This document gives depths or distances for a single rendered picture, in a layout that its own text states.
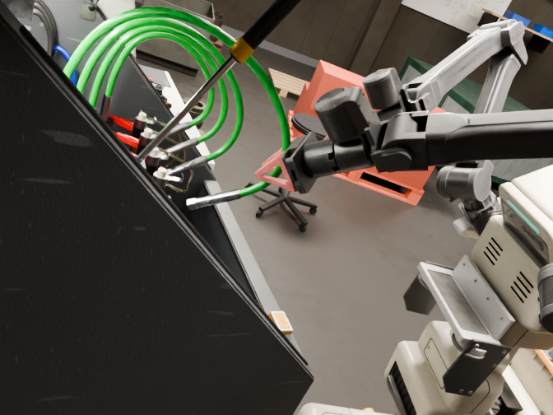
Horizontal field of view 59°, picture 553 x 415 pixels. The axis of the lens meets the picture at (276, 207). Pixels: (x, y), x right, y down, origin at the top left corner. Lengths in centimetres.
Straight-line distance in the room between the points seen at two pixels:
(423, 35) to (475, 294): 756
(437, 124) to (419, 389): 77
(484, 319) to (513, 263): 14
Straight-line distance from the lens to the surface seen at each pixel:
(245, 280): 106
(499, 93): 134
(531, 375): 154
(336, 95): 72
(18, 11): 53
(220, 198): 85
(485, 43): 129
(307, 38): 808
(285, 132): 79
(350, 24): 818
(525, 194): 113
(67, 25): 114
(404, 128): 71
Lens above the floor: 157
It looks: 28 degrees down
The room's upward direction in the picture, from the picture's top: 24 degrees clockwise
